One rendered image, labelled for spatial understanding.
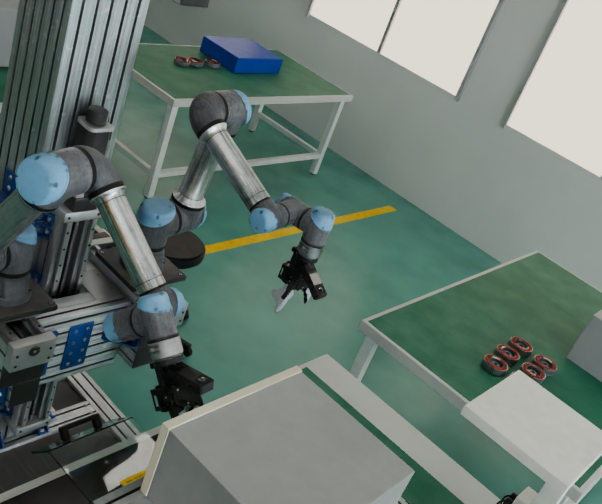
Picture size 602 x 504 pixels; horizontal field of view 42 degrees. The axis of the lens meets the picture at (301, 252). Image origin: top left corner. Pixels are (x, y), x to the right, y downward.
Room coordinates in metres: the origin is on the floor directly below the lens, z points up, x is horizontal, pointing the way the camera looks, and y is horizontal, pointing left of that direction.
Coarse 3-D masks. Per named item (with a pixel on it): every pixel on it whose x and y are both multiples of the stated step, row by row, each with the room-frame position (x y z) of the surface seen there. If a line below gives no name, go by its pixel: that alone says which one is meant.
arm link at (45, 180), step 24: (24, 168) 1.57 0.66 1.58; (48, 168) 1.56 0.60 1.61; (72, 168) 1.61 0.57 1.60; (24, 192) 1.56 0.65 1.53; (48, 192) 1.54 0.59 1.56; (72, 192) 1.60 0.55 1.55; (0, 216) 1.61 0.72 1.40; (24, 216) 1.60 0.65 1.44; (0, 240) 1.63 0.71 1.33; (0, 264) 1.71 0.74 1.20
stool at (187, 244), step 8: (184, 232) 3.40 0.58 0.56; (168, 240) 3.26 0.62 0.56; (176, 240) 3.29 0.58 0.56; (184, 240) 3.32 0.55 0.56; (192, 240) 3.35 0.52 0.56; (200, 240) 3.38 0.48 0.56; (168, 248) 3.19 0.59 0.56; (176, 248) 3.22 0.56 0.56; (184, 248) 3.25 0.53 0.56; (192, 248) 3.28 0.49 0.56; (200, 248) 3.31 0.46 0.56; (168, 256) 3.13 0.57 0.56; (176, 256) 3.15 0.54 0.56; (184, 256) 3.18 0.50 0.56; (192, 256) 3.21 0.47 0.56; (200, 256) 3.26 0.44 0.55; (176, 264) 3.13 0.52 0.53; (184, 264) 3.15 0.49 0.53; (192, 264) 3.19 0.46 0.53; (184, 344) 3.20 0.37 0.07; (184, 352) 3.21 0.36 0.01
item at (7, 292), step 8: (0, 272) 1.76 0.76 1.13; (0, 280) 1.76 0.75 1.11; (8, 280) 1.77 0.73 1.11; (16, 280) 1.78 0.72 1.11; (24, 280) 1.81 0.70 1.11; (0, 288) 1.76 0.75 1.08; (8, 288) 1.77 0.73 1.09; (16, 288) 1.78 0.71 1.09; (24, 288) 1.80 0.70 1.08; (32, 288) 1.85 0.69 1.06; (0, 296) 1.76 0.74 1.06; (8, 296) 1.76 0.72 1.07; (16, 296) 1.78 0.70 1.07; (24, 296) 1.80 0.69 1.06; (0, 304) 1.75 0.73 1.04; (8, 304) 1.76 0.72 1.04; (16, 304) 1.78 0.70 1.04
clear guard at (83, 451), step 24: (96, 432) 1.41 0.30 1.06; (120, 432) 1.43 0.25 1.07; (144, 432) 1.47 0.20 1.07; (72, 456) 1.31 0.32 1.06; (96, 456) 1.33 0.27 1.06; (120, 456) 1.36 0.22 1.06; (144, 456) 1.39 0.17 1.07; (72, 480) 1.25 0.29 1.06; (96, 480) 1.27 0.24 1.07; (120, 480) 1.29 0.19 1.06
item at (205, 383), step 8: (168, 368) 1.42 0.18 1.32; (176, 368) 1.42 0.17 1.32; (184, 368) 1.43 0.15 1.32; (192, 368) 1.44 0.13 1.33; (168, 376) 1.42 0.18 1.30; (176, 376) 1.40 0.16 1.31; (184, 376) 1.40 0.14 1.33; (192, 376) 1.40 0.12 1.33; (200, 376) 1.40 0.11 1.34; (208, 376) 1.41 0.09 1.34; (184, 384) 1.39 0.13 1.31; (192, 384) 1.38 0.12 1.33; (200, 384) 1.37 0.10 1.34; (208, 384) 1.38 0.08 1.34; (200, 392) 1.37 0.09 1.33
